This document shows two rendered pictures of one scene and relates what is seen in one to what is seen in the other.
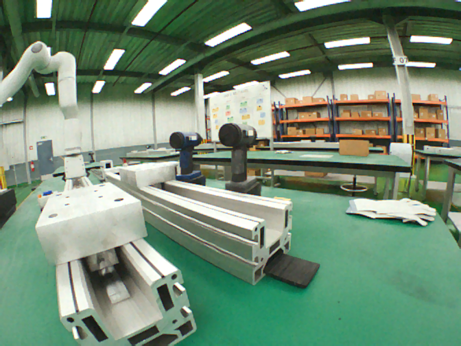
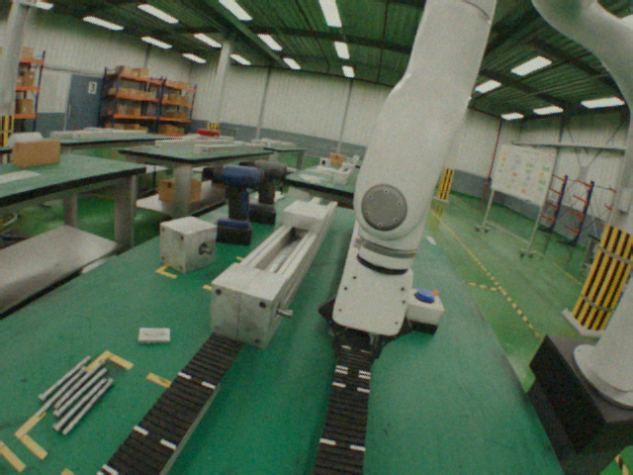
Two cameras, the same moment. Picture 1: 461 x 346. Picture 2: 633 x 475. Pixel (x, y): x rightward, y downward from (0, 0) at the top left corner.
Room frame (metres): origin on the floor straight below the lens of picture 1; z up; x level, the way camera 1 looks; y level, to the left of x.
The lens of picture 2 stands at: (0.99, 0.97, 1.11)
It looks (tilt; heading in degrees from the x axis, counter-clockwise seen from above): 18 degrees down; 234
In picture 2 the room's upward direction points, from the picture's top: 11 degrees clockwise
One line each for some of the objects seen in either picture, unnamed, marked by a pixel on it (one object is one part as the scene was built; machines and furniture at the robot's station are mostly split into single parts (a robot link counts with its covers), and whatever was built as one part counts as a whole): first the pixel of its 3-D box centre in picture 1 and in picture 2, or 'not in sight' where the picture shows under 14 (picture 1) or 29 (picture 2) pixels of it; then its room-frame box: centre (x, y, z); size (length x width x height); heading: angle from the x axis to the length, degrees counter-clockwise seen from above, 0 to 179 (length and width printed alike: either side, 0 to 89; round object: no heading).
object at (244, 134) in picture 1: (245, 163); (255, 190); (0.54, -0.04, 0.89); 0.20 x 0.08 x 0.22; 153
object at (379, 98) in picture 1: (363, 124); not in sight; (7.49, -6.35, 1.59); 2.83 x 0.98 x 3.17; 47
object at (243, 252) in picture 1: (147, 194); (304, 235); (0.49, 0.24, 0.82); 0.80 x 0.10 x 0.09; 47
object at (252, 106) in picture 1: (239, 139); not in sight; (3.68, -0.21, 0.97); 1.50 x 0.50 x 1.95; 47
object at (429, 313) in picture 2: (51, 201); (416, 309); (0.46, 0.66, 0.81); 0.10 x 0.08 x 0.06; 137
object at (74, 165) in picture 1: (74, 165); (374, 289); (0.67, 0.71, 0.92); 0.10 x 0.07 x 0.11; 137
